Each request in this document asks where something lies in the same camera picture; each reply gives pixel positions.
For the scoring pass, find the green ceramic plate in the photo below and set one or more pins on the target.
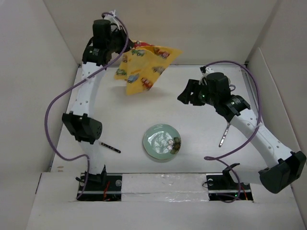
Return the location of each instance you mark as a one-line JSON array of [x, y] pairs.
[[162, 142]]

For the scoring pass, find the yellow car-print cloth placemat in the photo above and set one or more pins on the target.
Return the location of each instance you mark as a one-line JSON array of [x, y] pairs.
[[141, 67]]

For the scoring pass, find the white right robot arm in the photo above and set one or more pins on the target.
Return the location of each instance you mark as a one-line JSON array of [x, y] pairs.
[[284, 166]]

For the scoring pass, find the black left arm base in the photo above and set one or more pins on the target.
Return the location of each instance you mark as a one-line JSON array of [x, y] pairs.
[[100, 187]]

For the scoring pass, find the silver metal spoon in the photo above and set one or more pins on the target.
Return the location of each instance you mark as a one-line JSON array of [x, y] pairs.
[[224, 134]]

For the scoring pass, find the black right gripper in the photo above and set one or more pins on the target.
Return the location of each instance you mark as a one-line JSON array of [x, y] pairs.
[[193, 86]]

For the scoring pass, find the black-handled metal fork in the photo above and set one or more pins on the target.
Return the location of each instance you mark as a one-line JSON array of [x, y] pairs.
[[109, 147]]

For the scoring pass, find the aluminium table edge rail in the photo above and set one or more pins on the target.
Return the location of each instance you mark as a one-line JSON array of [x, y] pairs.
[[223, 63]]

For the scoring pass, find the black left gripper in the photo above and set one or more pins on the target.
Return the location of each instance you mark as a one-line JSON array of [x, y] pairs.
[[120, 33]]

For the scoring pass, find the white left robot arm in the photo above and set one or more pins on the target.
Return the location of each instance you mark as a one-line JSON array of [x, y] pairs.
[[109, 36]]

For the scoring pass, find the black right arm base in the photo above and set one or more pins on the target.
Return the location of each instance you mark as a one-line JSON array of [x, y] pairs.
[[222, 187]]

